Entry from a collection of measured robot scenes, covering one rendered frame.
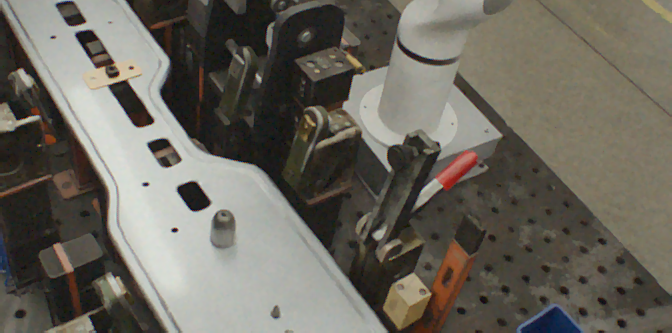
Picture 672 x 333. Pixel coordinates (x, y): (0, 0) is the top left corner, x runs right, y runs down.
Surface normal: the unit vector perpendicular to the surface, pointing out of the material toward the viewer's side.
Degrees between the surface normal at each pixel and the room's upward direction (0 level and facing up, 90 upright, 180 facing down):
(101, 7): 0
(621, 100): 0
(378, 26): 0
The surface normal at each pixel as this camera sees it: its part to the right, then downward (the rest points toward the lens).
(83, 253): 0.14, -0.69
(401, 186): -0.78, 0.22
